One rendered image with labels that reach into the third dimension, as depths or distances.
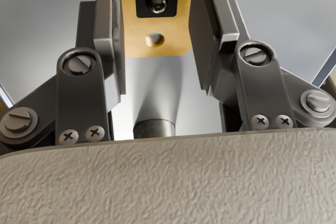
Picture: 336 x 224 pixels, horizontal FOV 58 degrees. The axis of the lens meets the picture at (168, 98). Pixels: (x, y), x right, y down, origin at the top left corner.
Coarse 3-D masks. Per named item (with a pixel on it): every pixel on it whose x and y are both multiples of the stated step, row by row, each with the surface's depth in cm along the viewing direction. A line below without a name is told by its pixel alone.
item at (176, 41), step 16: (128, 0) 13; (144, 0) 12; (176, 0) 12; (128, 16) 14; (144, 16) 13; (160, 16) 13; (176, 16) 14; (128, 32) 15; (144, 32) 15; (160, 32) 15; (176, 32) 15; (128, 48) 15; (144, 48) 16; (160, 48) 16; (176, 48) 16
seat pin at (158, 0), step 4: (148, 0) 12; (152, 0) 12; (156, 0) 12; (160, 0) 12; (164, 0) 12; (148, 4) 12; (152, 4) 12; (156, 4) 12; (160, 4) 12; (164, 4) 12; (152, 8) 12; (156, 8) 12; (160, 8) 12; (164, 8) 12; (156, 12) 12
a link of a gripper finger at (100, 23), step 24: (96, 0) 10; (120, 0) 12; (96, 24) 9; (120, 24) 10; (96, 48) 9; (120, 48) 9; (120, 72) 10; (48, 96) 8; (120, 96) 11; (0, 120) 8; (24, 120) 8; (48, 120) 8; (24, 144) 8
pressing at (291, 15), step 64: (0, 0) 13; (64, 0) 13; (256, 0) 14; (320, 0) 15; (0, 64) 16; (128, 64) 17; (192, 64) 17; (320, 64) 19; (128, 128) 23; (192, 128) 24
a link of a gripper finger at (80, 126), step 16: (80, 48) 9; (64, 64) 9; (80, 64) 8; (96, 64) 8; (64, 80) 8; (80, 80) 8; (96, 80) 8; (64, 96) 8; (80, 96) 8; (96, 96) 8; (64, 112) 7; (80, 112) 7; (96, 112) 7; (64, 128) 7; (80, 128) 7; (96, 128) 7; (112, 128) 10
